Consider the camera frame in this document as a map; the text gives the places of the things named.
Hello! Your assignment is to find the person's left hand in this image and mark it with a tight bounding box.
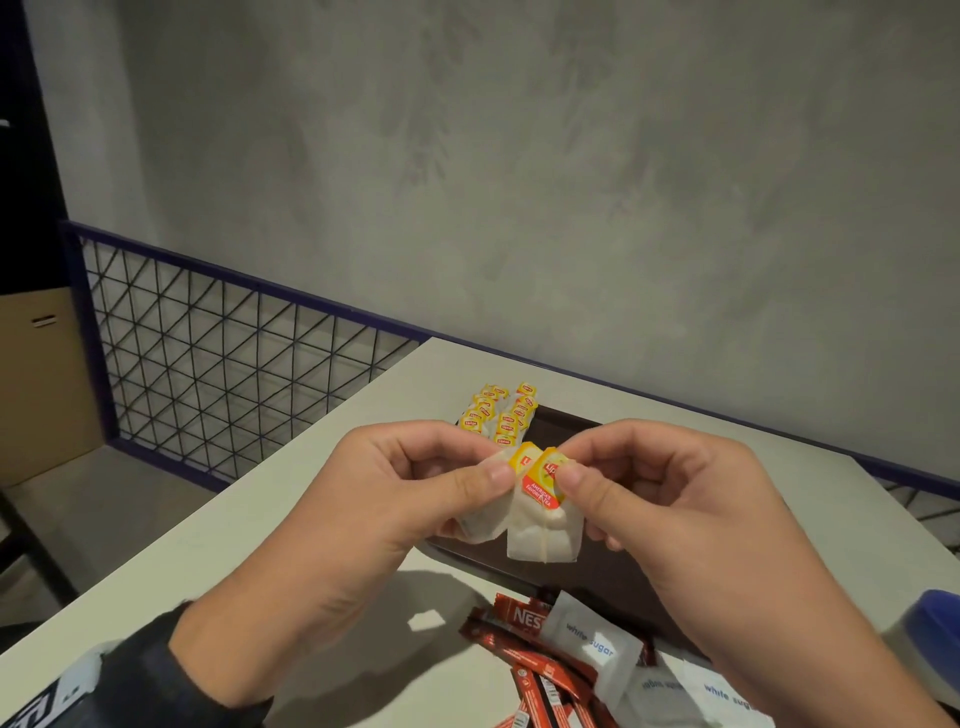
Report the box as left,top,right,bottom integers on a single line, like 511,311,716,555
168,419,519,711

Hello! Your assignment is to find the person's right hand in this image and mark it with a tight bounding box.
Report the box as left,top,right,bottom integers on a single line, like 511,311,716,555
553,417,955,728

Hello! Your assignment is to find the brown plastic tray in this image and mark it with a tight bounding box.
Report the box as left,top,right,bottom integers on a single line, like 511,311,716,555
416,404,710,661

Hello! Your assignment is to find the tea bag with yellow tag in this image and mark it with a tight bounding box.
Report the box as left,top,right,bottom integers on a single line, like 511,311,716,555
506,447,585,564
457,440,541,545

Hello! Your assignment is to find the pile of white sugar sachets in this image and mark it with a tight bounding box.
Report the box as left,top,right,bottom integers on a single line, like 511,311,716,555
539,590,778,728

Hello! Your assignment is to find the pile of red coffee sticks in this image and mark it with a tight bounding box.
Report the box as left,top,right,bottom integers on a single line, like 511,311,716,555
458,592,658,728

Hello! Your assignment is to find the blue and white bowl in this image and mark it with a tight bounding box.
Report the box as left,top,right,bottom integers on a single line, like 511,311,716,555
881,588,960,710

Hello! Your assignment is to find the brown cardboard box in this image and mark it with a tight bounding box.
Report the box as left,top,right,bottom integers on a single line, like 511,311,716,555
0,287,106,489

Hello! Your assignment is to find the dark blue cabinet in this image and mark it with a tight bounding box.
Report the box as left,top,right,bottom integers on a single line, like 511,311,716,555
0,0,69,294

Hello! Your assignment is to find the black left wrist strap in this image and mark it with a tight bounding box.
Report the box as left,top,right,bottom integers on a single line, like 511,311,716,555
0,603,275,728

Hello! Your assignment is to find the black metal furniture frame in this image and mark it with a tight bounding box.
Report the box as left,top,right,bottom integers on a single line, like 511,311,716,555
0,487,80,646

